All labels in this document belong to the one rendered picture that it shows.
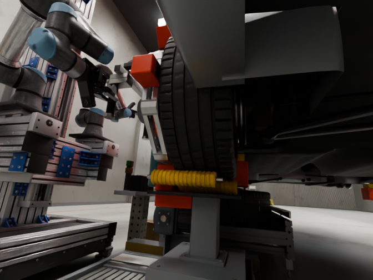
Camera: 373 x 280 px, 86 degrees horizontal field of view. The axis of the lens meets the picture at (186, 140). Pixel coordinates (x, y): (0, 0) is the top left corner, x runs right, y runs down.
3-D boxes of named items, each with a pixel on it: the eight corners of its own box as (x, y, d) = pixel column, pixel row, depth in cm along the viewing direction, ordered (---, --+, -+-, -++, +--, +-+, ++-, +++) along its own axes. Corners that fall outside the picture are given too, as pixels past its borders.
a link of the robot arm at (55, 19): (80, 30, 73) (74, 56, 70) (46, 6, 64) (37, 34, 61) (92, 21, 69) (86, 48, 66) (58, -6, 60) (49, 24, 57)
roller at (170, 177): (222, 187, 67) (222, 170, 69) (143, 183, 75) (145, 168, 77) (223, 188, 73) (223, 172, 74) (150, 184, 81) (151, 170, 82)
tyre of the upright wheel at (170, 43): (230, -27, 62) (237, 70, 125) (160, -11, 69) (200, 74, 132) (231, 187, 54) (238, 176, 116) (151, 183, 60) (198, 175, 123)
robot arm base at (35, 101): (-2, 105, 99) (3, 88, 101) (28, 117, 113) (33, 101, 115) (19, 103, 94) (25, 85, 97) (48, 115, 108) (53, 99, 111)
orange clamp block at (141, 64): (161, 86, 70) (150, 71, 62) (141, 88, 72) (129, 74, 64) (164, 69, 72) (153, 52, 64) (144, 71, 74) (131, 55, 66)
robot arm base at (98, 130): (76, 134, 144) (79, 121, 147) (91, 140, 158) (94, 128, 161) (93, 134, 140) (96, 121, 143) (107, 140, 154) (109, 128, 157)
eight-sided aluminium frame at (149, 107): (151, 151, 64) (166, 16, 78) (133, 151, 66) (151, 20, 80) (192, 171, 115) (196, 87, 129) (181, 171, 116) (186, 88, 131)
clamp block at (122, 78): (126, 81, 85) (127, 71, 86) (107, 84, 88) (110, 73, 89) (132, 88, 90) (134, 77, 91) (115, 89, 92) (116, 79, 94)
